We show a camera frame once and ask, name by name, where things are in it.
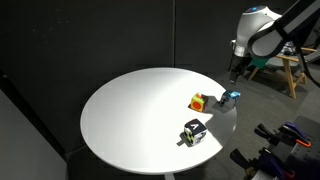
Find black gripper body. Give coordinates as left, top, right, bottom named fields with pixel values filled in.
left=230, top=54, right=252, bottom=73

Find blue number fabric block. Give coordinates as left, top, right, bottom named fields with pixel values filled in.
left=219, top=89, right=242, bottom=110

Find orange and green fabric block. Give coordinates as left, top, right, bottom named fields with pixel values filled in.
left=189, top=92, right=210, bottom=112

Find black white letter fabric block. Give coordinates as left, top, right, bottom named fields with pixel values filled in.
left=183, top=118, right=208, bottom=147

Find wooden stool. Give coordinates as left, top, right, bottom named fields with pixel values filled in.
left=247, top=46, right=320, bottom=100

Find purple clamp with orange tips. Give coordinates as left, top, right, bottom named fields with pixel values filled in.
left=254, top=121, right=313, bottom=149
left=229, top=147, right=296, bottom=180

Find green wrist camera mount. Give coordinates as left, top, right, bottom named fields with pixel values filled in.
left=249, top=57, right=272, bottom=70

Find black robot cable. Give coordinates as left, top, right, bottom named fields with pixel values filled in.
left=295, top=45, right=320, bottom=85

